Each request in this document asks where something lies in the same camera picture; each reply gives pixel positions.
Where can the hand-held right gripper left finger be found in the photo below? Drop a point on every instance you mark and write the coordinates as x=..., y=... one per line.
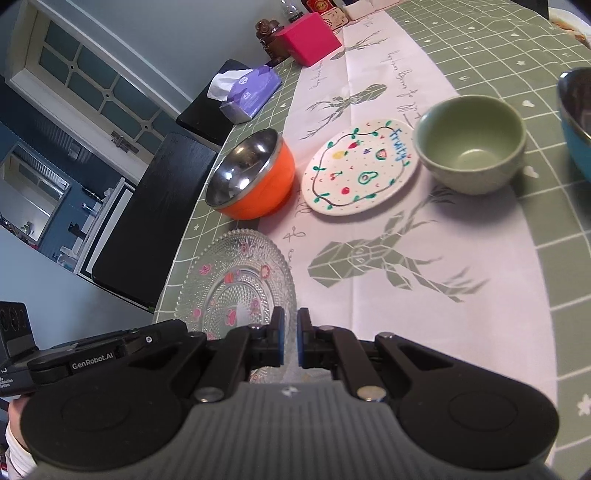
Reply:
x=278, y=334

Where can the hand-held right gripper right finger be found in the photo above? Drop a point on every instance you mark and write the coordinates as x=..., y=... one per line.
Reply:
x=302, y=337

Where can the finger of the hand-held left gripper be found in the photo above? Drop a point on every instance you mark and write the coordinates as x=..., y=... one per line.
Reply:
x=152, y=339

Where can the clear glass flowered plate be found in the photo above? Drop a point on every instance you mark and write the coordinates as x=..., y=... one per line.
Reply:
x=231, y=277

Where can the green ceramic bowl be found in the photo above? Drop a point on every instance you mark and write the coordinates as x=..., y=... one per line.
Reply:
x=461, y=180

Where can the white deer-print table runner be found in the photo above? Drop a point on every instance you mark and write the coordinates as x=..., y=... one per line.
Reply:
x=415, y=300

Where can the blue kitchen cabinet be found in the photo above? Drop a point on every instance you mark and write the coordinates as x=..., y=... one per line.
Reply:
x=55, y=221

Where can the orange steel bowl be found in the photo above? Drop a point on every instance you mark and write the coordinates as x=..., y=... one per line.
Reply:
x=268, y=184

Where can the white fruit-printed plate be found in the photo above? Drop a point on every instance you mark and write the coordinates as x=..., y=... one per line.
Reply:
x=369, y=161

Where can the purple tissue pack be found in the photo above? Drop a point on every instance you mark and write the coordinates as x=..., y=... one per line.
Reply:
x=254, y=92

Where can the white door with glass panes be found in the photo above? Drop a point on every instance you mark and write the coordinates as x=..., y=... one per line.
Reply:
x=92, y=60

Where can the pink box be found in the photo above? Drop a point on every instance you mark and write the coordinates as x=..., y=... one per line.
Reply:
x=314, y=41

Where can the brown figurine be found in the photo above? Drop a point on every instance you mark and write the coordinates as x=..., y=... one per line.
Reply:
x=268, y=32

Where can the wooden radio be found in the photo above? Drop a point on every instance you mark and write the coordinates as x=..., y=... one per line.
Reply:
x=334, y=18

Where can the glass jar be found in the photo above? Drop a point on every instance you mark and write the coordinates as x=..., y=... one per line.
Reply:
x=290, y=10

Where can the red tin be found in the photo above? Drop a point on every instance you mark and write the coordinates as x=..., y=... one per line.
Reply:
x=321, y=5

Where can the blue steel bowl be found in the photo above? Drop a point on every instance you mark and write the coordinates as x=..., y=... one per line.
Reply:
x=577, y=143

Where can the green checked tablecloth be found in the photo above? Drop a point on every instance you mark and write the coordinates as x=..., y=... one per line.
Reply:
x=508, y=69

